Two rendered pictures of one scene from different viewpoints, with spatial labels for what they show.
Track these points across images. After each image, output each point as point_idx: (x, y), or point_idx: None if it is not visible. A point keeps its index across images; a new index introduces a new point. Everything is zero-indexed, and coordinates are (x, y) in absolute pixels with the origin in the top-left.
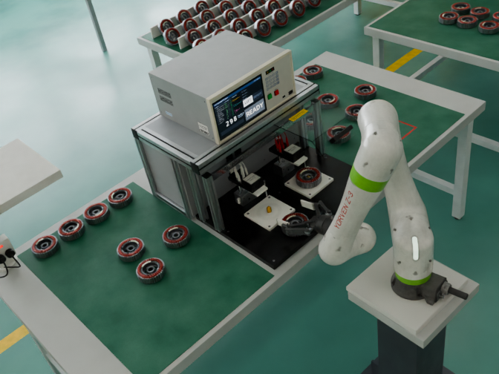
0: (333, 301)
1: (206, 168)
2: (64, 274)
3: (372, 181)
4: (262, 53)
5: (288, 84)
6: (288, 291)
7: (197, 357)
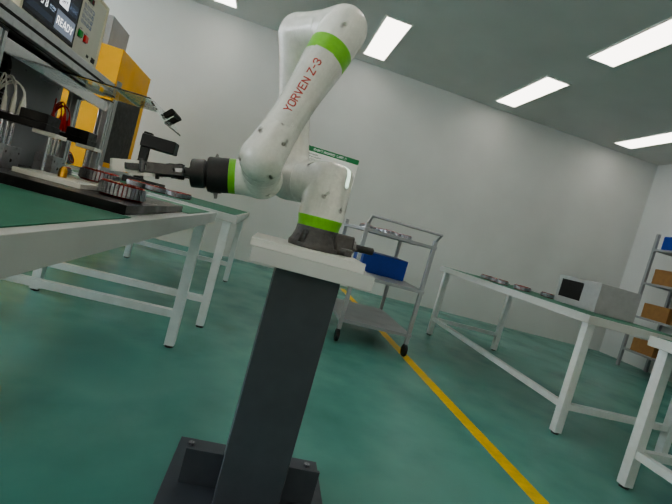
0: (60, 424)
1: (0, 12)
2: None
3: (347, 48)
4: None
5: (94, 48)
6: None
7: (35, 266)
